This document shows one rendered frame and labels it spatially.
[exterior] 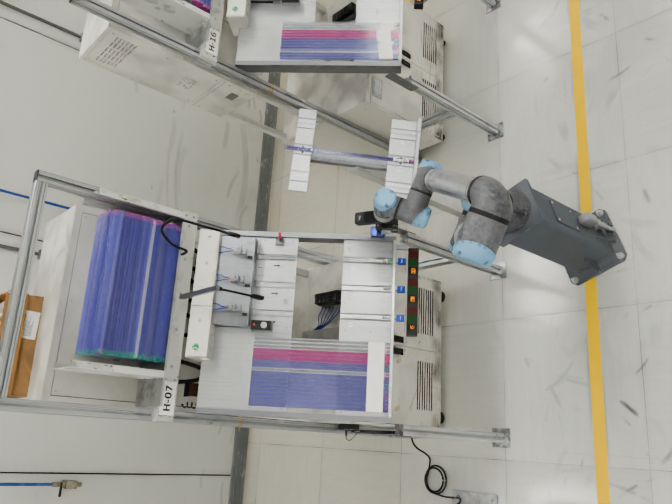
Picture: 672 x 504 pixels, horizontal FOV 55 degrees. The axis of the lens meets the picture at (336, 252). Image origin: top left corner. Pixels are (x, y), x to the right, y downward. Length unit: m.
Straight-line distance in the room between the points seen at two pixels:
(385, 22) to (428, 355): 1.49
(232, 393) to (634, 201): 1.73
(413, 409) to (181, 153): 2.34
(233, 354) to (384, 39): 1.46
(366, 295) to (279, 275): 0.34
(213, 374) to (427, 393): 1.03
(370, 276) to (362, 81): 1.08
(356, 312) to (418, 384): 0.66
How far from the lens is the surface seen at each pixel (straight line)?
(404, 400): 2.90
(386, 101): 3.18
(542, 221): 2.32
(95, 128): 4.16
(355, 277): 2.46
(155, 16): 2.90
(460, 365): 3.11
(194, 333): 2.43
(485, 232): 1.79
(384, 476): 3.40
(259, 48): 2.94
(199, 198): 4.34
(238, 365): 2.45
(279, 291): 2.47
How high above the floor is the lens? 2.43
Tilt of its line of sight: 39 degrees down
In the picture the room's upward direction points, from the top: 73 degrees counter-clockwise
